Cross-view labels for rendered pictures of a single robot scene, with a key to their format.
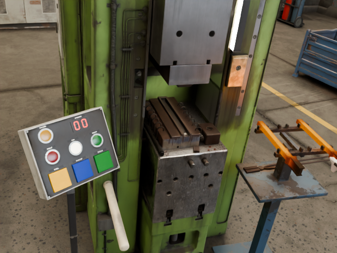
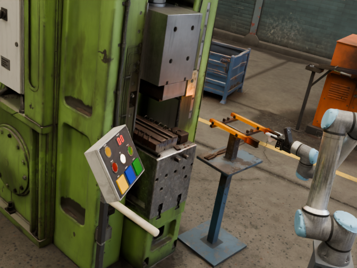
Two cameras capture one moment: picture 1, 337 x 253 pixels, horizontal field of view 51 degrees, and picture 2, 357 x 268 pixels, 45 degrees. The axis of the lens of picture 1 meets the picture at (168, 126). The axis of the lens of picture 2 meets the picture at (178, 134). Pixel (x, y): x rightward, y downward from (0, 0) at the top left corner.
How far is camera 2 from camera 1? 1.32 m
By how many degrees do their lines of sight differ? 28
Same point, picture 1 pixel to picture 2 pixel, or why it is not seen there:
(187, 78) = (173, 92)
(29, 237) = not seen: outside the picture
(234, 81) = (189, 91)
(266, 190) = (228, 168)
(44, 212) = (9, 257)
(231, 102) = (186, 108)
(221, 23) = (193, 50)
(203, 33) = (183, 59)
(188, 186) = (173, 180)
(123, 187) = not seen: hidden behind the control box
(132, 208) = (120, 216)
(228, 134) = not seen: hidden behind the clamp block
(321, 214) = (237, 191)
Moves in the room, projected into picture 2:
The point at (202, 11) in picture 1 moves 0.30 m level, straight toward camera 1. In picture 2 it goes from (183, 43) to (207, 59)
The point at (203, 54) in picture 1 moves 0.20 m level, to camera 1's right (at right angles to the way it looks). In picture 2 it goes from (182, 74) to (211, 74)
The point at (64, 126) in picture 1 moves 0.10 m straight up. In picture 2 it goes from (113, 143) to (115, 125)
